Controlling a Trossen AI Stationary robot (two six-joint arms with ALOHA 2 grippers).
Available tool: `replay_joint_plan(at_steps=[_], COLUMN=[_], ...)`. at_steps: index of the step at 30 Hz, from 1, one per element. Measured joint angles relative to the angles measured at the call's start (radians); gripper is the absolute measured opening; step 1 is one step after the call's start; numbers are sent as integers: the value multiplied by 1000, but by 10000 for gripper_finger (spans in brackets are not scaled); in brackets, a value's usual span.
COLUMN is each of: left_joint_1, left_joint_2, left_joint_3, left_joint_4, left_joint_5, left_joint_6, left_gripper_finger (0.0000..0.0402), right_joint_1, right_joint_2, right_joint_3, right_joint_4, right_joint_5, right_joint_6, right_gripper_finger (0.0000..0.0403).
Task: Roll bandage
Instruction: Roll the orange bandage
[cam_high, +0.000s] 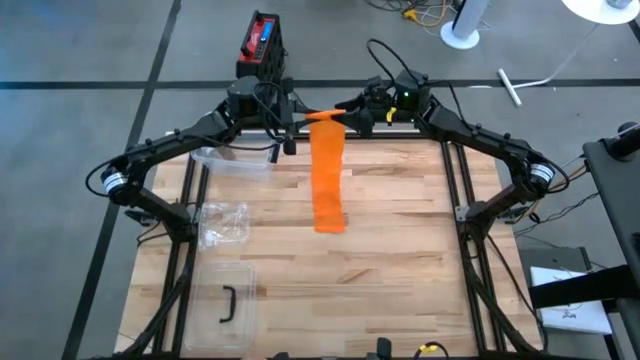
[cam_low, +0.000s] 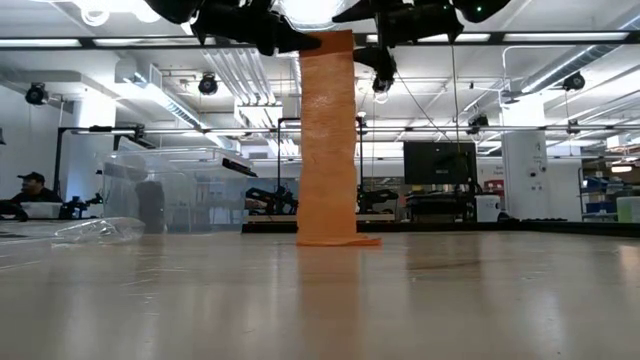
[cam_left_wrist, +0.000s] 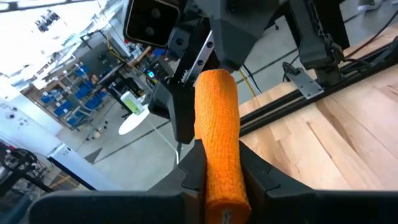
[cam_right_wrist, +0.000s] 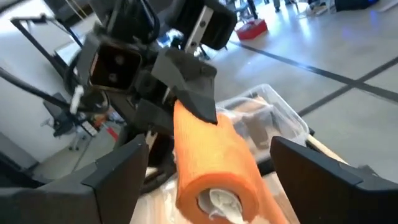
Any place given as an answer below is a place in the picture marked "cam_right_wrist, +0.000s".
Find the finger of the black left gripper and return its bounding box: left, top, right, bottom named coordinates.
left=133, top=99, right=175, bottom=169
left=151, top=0, right=238, bottom=124

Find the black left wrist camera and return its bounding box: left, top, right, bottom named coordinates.
left=88, top=42, right=144, bottom=93

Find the orange elastic bandage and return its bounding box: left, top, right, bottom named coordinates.
left=172, top=99, right=290, bottom=224

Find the red box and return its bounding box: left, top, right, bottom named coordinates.
left=235, top=18, right=269, bottom=40

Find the clear plastic bag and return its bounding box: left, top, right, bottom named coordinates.
left=217, top=96, right=299, bottom=156

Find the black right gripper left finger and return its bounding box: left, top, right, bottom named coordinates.
left=0, top=134, right=150, bottom=224

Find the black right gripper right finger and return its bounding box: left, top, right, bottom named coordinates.
left=269, top=136, right=398, bottom=224

